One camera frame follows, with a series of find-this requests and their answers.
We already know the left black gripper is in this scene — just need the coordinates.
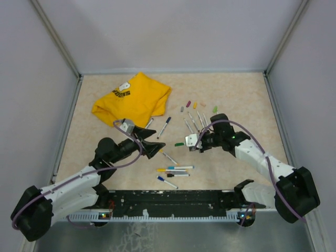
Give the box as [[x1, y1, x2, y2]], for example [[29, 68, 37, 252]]
[[110, 125, 165, 164]]

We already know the grey cap marker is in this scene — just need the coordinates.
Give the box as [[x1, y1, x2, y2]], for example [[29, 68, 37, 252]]
[[183, 118, 194, 134]]

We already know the yellow cap rainbow marker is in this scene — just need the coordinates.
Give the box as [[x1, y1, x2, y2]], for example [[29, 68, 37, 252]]
[[196, 111, 205, 128]]

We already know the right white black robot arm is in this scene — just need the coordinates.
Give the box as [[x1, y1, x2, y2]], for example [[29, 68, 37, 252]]
[[185, 113, 320, 223]]

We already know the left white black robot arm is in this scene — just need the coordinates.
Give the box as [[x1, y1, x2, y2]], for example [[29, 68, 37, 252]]
[[10, 126, 166, 242]]

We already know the yellow cap silver marker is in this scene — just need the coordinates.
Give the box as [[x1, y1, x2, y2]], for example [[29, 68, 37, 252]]
[[156, 169, 187, 173]]

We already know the cyan cap marker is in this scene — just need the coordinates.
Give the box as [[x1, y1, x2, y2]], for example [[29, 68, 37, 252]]
[[167, 165, 195, 170]]

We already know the blue cap whiteboard marker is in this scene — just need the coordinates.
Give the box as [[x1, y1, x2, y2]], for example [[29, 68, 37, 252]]
[[156, 176, 179, 189]]

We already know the black cap marker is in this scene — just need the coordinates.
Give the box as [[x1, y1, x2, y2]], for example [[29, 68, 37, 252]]
[[166, 173, 190, 177]]

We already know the navy cap rainbow marker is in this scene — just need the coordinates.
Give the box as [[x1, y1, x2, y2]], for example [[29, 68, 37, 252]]
[[156, 117, 171, 139]]

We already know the yellow printed t-shirt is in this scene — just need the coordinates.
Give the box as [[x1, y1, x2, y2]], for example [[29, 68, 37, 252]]
[[91, 72, 172, 128]]

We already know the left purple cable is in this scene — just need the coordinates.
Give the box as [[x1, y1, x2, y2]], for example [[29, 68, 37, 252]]
[[12, 119, 144, 229]]

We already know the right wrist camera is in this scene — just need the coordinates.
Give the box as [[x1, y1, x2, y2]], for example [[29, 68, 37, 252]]
[[185, 133, 202, 151]]

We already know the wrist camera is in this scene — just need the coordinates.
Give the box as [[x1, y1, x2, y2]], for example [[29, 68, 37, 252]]
[[185, 133, 202, 151], [119, 119, 135, 135]]

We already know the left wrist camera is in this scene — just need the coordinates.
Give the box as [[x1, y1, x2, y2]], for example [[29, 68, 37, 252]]
[[119, 119, 135, 135]]

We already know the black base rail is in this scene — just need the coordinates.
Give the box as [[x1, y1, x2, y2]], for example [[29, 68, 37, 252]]
[[78, 181, 263, 228]]

